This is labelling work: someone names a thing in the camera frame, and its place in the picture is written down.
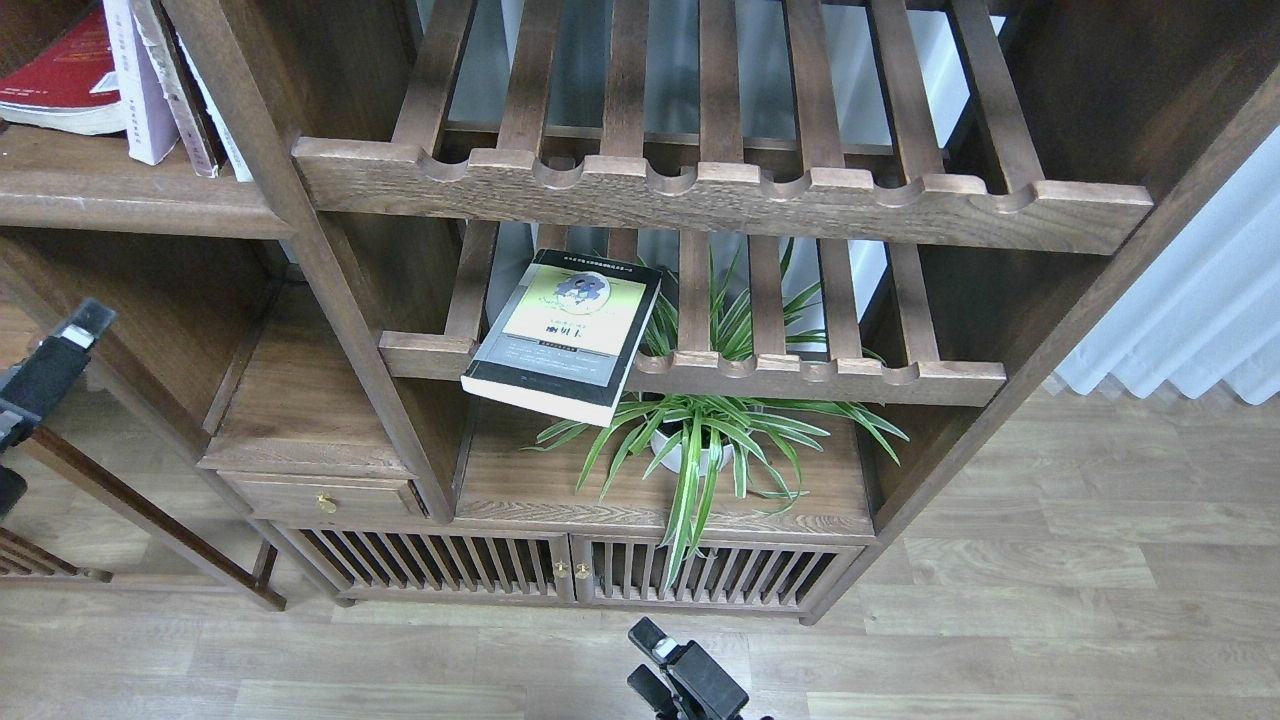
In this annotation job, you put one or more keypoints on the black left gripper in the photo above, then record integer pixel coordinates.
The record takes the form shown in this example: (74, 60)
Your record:
(32, 389)

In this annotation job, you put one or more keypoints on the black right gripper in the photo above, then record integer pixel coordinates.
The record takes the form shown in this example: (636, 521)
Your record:
(692, 685)

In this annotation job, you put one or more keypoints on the white lilac book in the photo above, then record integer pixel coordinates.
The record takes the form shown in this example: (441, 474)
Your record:
(149, 123)

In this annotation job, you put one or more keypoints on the red paperback book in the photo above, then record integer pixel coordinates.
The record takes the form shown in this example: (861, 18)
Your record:
(71, 86)

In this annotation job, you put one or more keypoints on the black green cover book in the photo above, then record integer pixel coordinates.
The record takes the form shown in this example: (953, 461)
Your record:
(565, 340)

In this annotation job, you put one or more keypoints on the right slatted cabinet door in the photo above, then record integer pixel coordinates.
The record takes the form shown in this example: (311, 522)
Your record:
(723, 577)

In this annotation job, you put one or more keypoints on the slatted cabinet door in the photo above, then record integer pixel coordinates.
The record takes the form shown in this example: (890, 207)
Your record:
(723, 577)
(433, 565)

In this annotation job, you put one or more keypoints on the white upright book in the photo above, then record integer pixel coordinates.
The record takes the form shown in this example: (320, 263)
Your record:
(234, 156)

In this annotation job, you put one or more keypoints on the worn brown upright book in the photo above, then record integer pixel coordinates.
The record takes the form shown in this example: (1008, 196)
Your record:
(196, 131)

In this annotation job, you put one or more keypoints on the green spider plant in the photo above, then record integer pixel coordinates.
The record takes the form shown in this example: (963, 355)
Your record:
(703, 438)

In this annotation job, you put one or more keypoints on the wooden drawer brass knob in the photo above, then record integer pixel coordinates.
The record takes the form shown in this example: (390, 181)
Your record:
(277, 496)

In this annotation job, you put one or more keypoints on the left slatted cabinet door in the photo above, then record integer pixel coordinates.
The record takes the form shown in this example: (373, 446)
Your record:
(433, 565)

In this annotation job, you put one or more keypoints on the dark wooden bookshelf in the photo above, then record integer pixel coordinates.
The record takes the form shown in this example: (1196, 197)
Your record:
(975, 182)

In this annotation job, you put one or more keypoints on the white curtain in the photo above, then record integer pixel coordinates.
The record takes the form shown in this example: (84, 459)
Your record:
(1206, 312)

